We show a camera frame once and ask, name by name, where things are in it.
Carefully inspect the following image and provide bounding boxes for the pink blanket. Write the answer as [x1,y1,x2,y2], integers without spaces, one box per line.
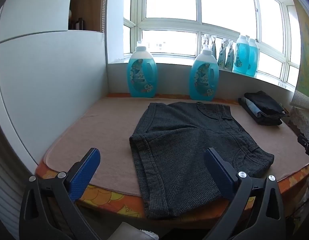
[44,97,309,197]

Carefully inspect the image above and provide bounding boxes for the white cabinet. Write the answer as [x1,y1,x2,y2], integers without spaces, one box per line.
[0,0,107,238]

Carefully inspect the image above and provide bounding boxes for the folded light blue jeans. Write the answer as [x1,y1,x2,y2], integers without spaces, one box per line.
[245,99,260,117]

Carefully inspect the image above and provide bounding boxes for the blue detergent bottle floral label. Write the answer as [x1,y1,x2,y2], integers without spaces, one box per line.
[127,46,158,98]
[189,45,219,102]

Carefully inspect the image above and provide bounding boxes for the white window frame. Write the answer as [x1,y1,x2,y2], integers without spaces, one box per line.
[123,0,301,88]

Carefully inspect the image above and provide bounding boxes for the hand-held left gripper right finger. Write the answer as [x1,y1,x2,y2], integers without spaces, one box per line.
[204,147,286,240]

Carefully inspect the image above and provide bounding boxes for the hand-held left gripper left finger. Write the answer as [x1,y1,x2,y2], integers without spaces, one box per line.
[19,148,101,240]

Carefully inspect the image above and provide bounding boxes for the blue detergent bottle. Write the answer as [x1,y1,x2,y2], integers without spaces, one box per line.
[232,35,250,75]
[246,39,259,77]

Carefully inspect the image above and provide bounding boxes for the landscape wall scroll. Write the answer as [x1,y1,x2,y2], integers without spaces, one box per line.
[290,0,309,105]

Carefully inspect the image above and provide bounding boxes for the white lace tablecloth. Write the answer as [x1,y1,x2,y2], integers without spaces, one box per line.
[289,106,309,140]

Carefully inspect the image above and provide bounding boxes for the folded dark pants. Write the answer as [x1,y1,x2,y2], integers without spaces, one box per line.
[244,91,285,117]

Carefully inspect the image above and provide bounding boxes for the dark grey checked pants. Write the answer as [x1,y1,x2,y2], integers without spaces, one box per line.
[129,102,275,220]

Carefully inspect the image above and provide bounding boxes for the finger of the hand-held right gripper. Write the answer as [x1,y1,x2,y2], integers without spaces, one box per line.
[297,135,309,157]

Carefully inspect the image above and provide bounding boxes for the folded black pants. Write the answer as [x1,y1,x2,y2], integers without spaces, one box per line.
[239,97,283,126]

